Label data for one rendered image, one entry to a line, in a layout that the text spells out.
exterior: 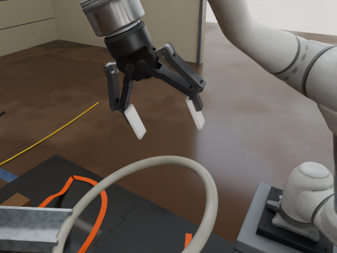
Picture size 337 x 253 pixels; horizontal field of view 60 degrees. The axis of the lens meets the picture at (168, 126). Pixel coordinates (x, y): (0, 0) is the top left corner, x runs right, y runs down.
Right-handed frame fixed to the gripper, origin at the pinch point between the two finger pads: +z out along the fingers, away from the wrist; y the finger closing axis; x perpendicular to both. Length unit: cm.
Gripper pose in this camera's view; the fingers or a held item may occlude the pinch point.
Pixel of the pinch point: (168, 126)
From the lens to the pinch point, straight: 57.7
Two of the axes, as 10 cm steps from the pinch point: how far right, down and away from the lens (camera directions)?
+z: 3.8, 8.1, 4.5
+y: -8.7, 1.4, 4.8
